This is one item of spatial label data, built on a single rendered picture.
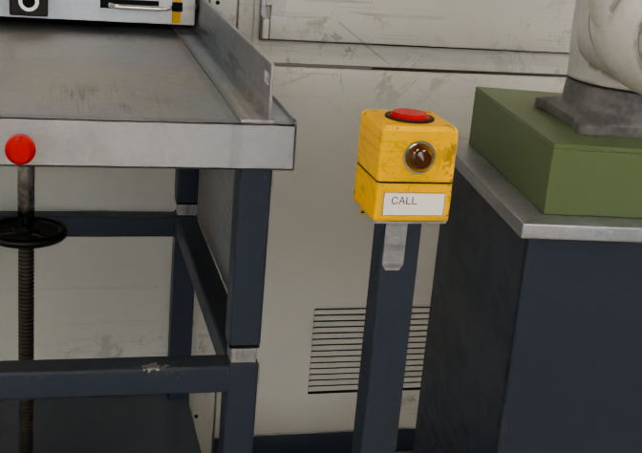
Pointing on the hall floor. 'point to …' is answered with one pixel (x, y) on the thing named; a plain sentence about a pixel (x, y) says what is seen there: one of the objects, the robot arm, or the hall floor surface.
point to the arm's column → (529, 340)
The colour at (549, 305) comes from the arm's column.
